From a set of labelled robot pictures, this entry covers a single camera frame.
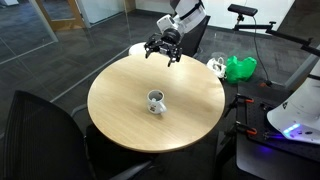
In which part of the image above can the black mesh office chair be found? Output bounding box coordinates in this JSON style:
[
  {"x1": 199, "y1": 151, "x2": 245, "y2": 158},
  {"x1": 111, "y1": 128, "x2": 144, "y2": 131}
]
[{"x1": 0, "y1": 89, "x2": 155, "y2": 180}]

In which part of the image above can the green plastic bag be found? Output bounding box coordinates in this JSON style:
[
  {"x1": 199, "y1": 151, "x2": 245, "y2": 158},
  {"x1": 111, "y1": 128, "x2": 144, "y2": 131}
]
[{"x1": 225, "y1": 55, "x2": 259, "y2": 85}]

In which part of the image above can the black stereo camera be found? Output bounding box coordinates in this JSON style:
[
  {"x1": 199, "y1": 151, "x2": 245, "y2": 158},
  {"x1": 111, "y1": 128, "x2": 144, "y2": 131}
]
[{"x1": 227, "y1": 3, "x2": 259, "y2": 18}]

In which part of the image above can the white mug with logo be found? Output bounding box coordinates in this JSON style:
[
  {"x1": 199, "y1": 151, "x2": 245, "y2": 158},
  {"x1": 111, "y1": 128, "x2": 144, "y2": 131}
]
[{"x1": 146, "y1": 89, "x2": 168, "y2": 116}]

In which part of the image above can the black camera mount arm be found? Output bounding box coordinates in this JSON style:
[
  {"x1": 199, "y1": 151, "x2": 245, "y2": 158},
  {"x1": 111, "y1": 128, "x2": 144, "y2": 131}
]
[{"x1": 232, "y1": 14, "x2": 320, "y2": 58}]

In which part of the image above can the orange handled black clamp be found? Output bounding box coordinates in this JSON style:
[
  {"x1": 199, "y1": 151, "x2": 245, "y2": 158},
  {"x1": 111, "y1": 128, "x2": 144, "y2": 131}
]
[
  {"x1": 232, "y1": 93, "x2": 255, "y2": 105},
  {"x1": 234, "y1": 121, "x2": 259, "y2": 136}
]

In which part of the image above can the white plastic bag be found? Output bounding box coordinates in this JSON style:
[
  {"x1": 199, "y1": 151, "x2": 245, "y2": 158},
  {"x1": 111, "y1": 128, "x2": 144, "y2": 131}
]
[{"x1": 206, "y1": 56, "x2": 228, "y2": 80}]

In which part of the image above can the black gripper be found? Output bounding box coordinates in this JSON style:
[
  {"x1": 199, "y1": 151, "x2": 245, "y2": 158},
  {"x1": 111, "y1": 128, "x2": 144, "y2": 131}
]
[{"x1": 143, "y1": 28, "x2": 184, "y2": 68}]

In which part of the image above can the black camera cable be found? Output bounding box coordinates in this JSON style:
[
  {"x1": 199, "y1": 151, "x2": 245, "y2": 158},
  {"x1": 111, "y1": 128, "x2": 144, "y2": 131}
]
[{"x1": 251, "y1": 15, "x2": 273, "y2": 85}]

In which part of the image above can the white round stool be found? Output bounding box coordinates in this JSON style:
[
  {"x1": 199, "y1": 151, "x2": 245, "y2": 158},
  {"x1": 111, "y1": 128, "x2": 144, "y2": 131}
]
[{"x1": 128, "y1": 41, "x2": 151, "y2": 57}]

